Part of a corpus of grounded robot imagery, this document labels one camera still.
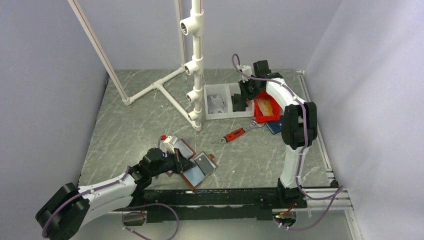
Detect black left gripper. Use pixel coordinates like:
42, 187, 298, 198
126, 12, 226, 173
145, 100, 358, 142
150, 147, 196, 177

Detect brown leather card holder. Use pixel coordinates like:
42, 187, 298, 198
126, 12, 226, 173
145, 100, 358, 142
180, 151, 218, 191

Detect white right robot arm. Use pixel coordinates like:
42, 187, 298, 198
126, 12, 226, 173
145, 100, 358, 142
233, 60, 318, 208

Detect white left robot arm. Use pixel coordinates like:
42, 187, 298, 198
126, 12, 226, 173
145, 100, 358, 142
35, 147, 196, 240

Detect orange credit card in bin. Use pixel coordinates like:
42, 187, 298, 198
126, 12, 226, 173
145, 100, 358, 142
257, 97, 274, 116

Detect blue leather card holder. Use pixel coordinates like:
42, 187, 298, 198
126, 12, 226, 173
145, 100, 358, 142
265, 115, 284, 135

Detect black parts in bin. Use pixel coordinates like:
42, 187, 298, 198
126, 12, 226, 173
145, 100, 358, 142
231, 93, 248, 112

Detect white two-compartment bin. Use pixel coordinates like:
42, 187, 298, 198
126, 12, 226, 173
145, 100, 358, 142
203, 83, 255, 120

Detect red plastic bin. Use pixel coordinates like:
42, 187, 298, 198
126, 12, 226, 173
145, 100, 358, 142
254, 91, 281, 123

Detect silver items in bin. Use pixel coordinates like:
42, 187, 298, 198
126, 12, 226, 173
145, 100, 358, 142
207, 94, 226, 114

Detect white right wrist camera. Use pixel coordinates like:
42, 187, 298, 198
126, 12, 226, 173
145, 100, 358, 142
237, 64, 253, 83

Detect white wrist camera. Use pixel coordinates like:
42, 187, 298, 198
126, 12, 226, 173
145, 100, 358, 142
237, 64, 253, 83
158, 135, 179, 154

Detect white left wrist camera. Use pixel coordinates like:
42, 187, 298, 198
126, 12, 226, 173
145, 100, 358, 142
158, 135, 179, 154

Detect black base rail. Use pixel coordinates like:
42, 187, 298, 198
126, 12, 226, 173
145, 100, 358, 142
125, 187, 307, 223

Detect red handled adjustable wrench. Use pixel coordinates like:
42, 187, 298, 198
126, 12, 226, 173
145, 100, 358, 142
219, 120, 265, 144

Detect white PVC pipe frame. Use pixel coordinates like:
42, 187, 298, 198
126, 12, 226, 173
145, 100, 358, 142
68, 0, 205, 132

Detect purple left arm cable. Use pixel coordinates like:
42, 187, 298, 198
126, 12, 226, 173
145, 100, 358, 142
41, 135, 180, 240

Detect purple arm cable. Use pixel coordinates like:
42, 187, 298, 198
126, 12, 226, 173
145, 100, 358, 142
231, 53, 345, 232
41, 135, 180, 240

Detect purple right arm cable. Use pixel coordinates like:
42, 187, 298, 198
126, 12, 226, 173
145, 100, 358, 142
231, 53, 345, 232

